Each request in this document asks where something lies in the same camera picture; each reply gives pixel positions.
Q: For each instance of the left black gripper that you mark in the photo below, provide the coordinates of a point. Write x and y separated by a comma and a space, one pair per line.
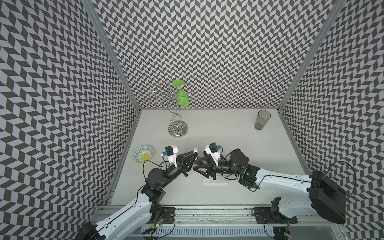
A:
181, 162

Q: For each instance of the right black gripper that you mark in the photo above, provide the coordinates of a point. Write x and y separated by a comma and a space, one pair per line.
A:
210, 165

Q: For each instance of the clear acrylic lipstick organizer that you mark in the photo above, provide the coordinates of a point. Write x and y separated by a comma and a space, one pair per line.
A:
215, 183

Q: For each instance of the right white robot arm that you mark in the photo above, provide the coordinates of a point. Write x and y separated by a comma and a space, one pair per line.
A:
308, 195

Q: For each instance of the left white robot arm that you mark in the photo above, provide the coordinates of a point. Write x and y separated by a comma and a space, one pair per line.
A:
143, 207

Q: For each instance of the yellow blue patterned bowl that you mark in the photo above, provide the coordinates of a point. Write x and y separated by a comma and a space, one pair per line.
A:
142, 154

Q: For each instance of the green plastic goblet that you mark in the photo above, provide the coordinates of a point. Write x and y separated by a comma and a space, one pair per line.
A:
181, 97

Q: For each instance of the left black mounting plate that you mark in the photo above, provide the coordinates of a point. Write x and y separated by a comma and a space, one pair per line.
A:
165, 213

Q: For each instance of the black mounting plate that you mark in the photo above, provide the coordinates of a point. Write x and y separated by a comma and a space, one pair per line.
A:
271, 214
165, 213

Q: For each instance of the grey glass tumbler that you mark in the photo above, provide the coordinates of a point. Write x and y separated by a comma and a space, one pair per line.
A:
262, 119

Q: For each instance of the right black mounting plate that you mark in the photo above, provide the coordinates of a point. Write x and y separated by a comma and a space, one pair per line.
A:
271, 214

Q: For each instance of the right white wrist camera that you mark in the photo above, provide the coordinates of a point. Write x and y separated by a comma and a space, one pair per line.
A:
214, 151

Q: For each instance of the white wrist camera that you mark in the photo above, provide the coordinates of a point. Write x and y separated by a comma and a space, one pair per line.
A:
214, 151
171, 154

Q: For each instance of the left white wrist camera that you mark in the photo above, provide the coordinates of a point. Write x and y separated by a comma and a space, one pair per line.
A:
171, 154

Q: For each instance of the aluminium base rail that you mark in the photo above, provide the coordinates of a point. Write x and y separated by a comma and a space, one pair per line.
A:
237, 222

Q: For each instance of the metal wire cup stand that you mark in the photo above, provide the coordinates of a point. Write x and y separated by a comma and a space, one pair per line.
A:
177, 128

